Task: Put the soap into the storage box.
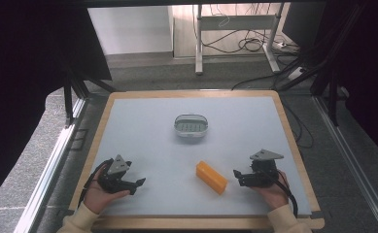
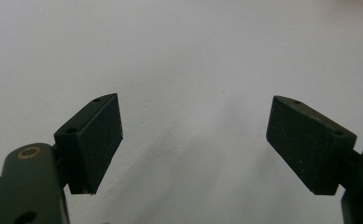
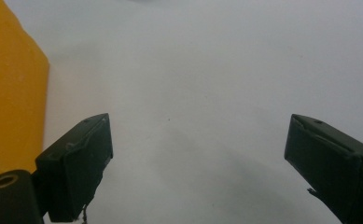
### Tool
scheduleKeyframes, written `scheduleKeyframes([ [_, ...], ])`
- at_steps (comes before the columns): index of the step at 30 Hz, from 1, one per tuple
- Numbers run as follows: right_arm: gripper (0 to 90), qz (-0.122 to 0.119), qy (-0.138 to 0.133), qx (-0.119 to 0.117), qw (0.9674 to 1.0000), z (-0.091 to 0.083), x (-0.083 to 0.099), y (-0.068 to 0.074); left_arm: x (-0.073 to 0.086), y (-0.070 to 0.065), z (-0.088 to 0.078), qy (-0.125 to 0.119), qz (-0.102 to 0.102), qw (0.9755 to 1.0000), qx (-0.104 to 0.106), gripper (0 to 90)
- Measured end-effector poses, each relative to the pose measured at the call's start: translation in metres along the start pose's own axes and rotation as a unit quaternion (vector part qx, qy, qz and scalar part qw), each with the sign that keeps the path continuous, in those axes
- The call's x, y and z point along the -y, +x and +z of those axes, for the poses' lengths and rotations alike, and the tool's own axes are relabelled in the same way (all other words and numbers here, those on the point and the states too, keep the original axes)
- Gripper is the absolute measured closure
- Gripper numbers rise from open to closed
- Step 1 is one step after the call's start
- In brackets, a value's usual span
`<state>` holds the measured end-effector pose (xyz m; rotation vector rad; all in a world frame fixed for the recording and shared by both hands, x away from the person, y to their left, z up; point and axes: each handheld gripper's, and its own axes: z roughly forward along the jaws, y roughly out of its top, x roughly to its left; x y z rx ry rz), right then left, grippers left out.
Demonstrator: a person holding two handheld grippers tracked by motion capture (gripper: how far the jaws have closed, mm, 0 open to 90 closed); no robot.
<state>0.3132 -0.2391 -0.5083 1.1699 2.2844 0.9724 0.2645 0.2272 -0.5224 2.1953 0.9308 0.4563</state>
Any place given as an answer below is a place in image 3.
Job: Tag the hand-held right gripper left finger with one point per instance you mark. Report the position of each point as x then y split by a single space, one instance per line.
76 168

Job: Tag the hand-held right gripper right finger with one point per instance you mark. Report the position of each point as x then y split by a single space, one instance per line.
334 161

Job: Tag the yellow box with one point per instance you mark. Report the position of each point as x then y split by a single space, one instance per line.
11 99

